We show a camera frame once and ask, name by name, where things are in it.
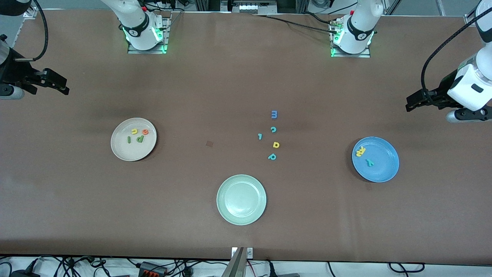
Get blue plate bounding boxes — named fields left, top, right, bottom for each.
left=352, top=137, right=400, bottom=183

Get beige brown plate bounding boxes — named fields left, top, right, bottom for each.
left=111, top=117, right=158, bottom=162

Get silver metal device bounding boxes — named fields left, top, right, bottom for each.
left=231, top=0, right=277, bottom=15

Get pale green plate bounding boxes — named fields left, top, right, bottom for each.
left=216, top=174, right=267, bottom=226

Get black red power strip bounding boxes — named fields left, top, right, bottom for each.
left=138, top=262, right=168, bottom=277

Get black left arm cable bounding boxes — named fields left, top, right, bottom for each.
left=421, top=15, right=492, bottom=95

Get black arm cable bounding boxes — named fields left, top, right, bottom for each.
left=421, top=15, right=492, bottom=95
left=15, top=0, right=49, bottom=63

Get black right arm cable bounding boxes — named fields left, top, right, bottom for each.
left=15, top=0, right=49, bottom=63

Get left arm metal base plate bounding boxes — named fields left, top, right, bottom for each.
left=331, top=17, right=372, bottom=58

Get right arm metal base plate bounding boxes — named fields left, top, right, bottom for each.
left=128, top=13, right=171, bottom=54

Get thin black cable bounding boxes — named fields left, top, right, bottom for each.
left=254, top=13, right=341, bottom=35

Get looped black cable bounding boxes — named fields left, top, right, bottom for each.
left=388, top=262, right=425, bottom=274

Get tangled black cables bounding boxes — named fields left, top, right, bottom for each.
left=38, top=256, right=135, bottom=277

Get grey metal post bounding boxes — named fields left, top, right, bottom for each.
left=221, top=247, right=246, bottom=277

